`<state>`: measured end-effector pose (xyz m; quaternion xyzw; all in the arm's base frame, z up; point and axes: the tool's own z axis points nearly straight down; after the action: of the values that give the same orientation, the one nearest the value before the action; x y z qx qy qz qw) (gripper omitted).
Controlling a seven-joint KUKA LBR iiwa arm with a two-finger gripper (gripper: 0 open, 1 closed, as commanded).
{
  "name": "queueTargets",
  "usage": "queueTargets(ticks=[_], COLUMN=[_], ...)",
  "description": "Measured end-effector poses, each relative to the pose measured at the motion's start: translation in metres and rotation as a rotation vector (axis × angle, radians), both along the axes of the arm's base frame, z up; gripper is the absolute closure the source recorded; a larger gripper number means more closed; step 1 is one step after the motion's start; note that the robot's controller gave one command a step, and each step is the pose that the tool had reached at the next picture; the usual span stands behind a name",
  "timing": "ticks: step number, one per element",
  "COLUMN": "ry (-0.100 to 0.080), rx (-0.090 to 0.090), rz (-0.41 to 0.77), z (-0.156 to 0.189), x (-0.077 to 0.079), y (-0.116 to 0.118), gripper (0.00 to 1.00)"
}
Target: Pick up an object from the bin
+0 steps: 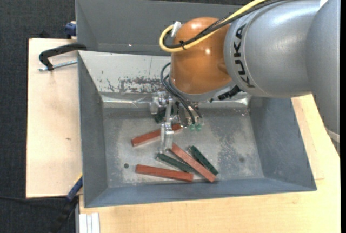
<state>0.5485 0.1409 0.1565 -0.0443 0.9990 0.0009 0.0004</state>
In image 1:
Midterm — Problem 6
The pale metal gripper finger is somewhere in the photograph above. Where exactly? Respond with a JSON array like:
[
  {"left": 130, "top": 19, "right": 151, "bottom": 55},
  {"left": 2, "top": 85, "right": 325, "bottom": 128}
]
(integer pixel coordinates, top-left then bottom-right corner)
[
  {"left": 159, "top": 122, "right": 175, "bottom": 154},
  {"left": 149, "top": 96, "right": 161, "bottom": 116}
]

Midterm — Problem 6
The red-brown flat block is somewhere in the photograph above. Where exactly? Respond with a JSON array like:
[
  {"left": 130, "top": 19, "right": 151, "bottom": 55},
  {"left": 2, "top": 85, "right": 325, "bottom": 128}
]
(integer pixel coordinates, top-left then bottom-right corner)
[
  {"left": 135, "top": 164, "right": 195, "bottom": 183},
  {"left": 170, "top": 143, "right": 217, "bottom": 183},
  {"left": 130, "top": 123, "right": 184, "bottom": 148}
]

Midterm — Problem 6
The dark green flat block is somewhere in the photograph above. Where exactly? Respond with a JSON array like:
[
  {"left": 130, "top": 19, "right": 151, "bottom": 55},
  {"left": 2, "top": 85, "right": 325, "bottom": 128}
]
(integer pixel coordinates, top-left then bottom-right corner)
[
  {"left": 156, "top": 152, "right": 196, "bottom": 174},
  {"left": 188, "top": 145, "right": 219, "bottom": 177}
]

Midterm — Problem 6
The grey metal bin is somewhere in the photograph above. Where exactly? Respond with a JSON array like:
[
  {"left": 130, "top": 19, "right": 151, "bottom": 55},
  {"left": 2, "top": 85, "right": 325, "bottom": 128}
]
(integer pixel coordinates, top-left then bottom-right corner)
[{"left": 75, "top": 0, "right": 317, "bottom": 209}]

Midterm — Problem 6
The pale wood flat board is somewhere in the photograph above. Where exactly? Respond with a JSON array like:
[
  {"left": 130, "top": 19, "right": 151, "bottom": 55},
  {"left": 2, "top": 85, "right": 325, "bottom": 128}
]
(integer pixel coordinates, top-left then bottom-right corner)
[{"left": 25, "top": 37, "right": 84, "bottom": 199}]

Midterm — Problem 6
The black cylinder on white bracket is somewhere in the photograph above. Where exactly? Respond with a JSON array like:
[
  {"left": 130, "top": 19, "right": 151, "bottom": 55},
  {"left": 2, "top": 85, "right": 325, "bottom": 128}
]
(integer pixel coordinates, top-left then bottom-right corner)
[{"left": 217, "top": 85, "right": 241, "bottom": 102}]

